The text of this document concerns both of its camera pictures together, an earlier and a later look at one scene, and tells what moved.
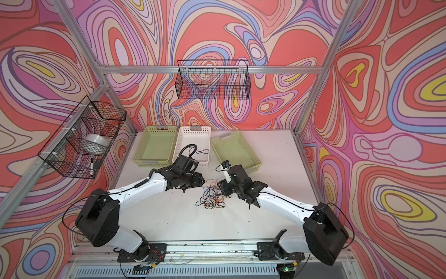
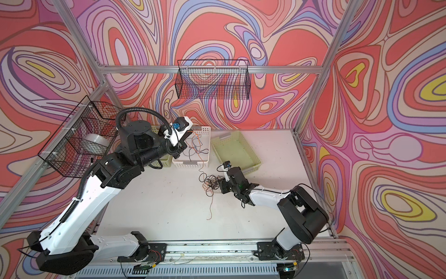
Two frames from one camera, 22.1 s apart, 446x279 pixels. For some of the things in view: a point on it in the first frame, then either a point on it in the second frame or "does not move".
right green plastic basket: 233,148 does not move
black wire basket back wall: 213,79 does not move
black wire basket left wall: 80,145 does not move
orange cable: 213,197 → 206,183
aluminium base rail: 317,254 does not move
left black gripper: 198,180 → 178,149
